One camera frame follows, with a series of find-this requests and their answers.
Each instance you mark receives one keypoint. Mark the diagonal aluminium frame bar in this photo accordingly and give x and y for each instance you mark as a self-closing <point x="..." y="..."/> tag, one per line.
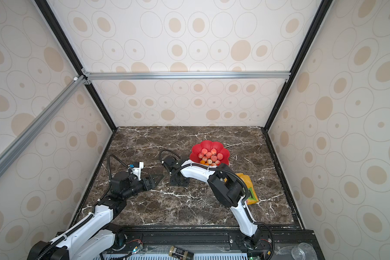
<point x="10" y="154"/>

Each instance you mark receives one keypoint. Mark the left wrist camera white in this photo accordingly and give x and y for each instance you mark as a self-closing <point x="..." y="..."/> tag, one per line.
<point x="136" y="168"/>

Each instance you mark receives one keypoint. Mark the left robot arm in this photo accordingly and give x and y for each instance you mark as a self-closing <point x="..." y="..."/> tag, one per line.
<point x="125" y="182"/>

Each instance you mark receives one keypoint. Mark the red flower-shaped fruit bowl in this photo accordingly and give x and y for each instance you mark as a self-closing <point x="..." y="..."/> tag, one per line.
<point x="209" y="145"/>

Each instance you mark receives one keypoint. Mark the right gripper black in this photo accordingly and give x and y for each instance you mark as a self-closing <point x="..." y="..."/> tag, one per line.
<point x="177" y="177"/>

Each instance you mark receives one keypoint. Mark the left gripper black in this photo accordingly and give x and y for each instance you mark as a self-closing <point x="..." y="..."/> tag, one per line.
<point x="151" y="180"/>

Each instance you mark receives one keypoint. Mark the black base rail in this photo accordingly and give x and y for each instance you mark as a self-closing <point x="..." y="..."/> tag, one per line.
<point x="118" y="242"/>

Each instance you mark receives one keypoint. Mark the clear plastic cup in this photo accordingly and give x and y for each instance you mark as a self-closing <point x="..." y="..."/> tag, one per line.
<point x="303" y="251"/>

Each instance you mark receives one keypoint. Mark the dark glass bottle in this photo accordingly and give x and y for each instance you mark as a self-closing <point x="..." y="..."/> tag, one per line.
<point x="180" y="254"/>

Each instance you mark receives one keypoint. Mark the yellow snack bag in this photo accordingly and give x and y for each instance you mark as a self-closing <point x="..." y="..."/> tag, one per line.
<point x="253" y="198"/>

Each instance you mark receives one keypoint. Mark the horizontal aluminium frame bar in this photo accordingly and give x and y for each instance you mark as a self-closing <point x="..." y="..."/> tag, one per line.
<point x="182" y="76"/>

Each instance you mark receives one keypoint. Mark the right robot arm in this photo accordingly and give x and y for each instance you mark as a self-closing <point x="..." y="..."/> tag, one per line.
<point x="228" y="188"/>

